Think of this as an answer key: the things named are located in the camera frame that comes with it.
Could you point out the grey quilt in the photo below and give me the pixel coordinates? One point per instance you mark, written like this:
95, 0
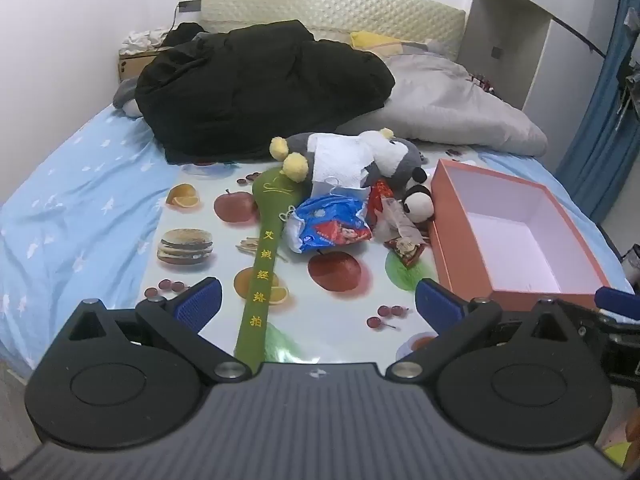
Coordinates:
450, 105

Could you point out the yellow pillow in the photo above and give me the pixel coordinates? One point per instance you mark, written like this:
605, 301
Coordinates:
372, 41

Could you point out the clear plastic wrapper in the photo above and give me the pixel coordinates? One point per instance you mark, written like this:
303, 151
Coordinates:
397, 220

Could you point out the white tissue paper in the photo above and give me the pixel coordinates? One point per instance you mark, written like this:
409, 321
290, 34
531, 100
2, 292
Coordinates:
340, 160

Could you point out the black wall socket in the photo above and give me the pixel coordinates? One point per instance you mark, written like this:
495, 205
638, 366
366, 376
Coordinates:
187, 5

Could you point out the small panda plush toy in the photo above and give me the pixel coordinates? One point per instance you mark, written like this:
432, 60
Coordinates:
417, 205

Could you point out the grey blue hanging jacket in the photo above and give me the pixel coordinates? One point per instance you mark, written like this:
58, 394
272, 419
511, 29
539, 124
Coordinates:
631, 80

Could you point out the red foil packet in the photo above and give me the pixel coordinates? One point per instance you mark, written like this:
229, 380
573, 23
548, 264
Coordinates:
380, 195

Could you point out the padded beige headboard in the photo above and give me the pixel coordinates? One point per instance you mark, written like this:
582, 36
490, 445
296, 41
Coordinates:
325, 5

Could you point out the white crumpled cloth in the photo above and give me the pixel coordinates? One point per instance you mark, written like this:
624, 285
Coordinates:
140, 40

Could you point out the grey penguin plush toy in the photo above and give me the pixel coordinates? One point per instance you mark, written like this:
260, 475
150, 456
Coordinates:
400, 160

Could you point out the green fabric massage hammer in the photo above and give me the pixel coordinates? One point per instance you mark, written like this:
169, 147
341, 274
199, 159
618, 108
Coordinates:
262, 260

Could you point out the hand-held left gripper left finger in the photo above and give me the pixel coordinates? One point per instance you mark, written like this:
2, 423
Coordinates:
200, 305

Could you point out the grey wardrobe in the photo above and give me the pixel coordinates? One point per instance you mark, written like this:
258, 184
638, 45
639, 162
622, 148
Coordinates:
560, 70

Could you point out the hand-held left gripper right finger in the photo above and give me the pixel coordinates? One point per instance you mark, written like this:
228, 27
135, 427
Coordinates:
437, 305

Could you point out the blue curtain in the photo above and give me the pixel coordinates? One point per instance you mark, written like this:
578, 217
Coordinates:
600, 135

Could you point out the grey white plush toy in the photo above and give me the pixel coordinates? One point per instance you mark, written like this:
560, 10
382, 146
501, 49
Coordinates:
125, 97

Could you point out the dark mesh trash bin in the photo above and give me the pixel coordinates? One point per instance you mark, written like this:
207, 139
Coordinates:
632, 262

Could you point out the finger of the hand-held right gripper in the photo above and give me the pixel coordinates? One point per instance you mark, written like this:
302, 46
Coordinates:
620, 300

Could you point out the black padded jacket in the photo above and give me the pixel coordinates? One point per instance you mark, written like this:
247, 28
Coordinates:
250, 85

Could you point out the food print mat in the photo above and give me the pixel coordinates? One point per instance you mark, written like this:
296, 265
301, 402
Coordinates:
220, 270

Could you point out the blue plastic bag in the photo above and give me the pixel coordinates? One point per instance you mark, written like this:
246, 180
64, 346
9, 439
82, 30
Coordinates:
330, 225

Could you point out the red patterned cloth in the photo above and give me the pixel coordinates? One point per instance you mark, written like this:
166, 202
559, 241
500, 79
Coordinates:
480, 81

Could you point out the orange cardboard box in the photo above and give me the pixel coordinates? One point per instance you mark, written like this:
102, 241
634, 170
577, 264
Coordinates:
465, 240

